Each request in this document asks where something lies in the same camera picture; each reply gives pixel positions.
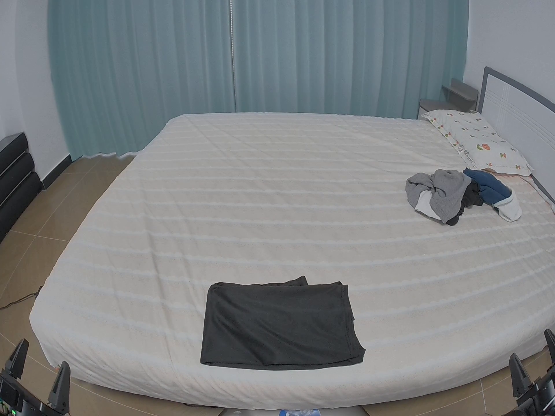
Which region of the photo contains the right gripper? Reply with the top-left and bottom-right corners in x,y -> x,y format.
501,328 -> 555,416

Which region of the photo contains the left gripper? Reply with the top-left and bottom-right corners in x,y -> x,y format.
0,338 -> 71,416

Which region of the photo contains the black shirt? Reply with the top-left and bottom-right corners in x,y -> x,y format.
200,276 -> 366,371

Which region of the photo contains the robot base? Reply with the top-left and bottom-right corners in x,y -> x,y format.
219,407 -> 367,416

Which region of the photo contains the pile of clothes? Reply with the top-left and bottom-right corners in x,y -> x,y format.
405,168 -> 522,227

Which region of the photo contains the black chest of drawers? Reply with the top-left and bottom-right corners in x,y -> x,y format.
0,132 -> 42,242

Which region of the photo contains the white printed pillow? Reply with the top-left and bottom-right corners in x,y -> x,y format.
421,109 -> 535,177

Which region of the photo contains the grey bedside table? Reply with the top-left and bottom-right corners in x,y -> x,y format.
419,77 -> 479,121

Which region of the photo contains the bed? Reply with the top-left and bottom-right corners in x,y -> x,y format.
29,66 -> 555,409

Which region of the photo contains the blue-green curtain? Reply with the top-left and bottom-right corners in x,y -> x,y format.
48,0 -> 236,160
229,0 -> 470,120

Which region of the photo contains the black cable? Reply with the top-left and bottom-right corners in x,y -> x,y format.
0,285 -> 42,310

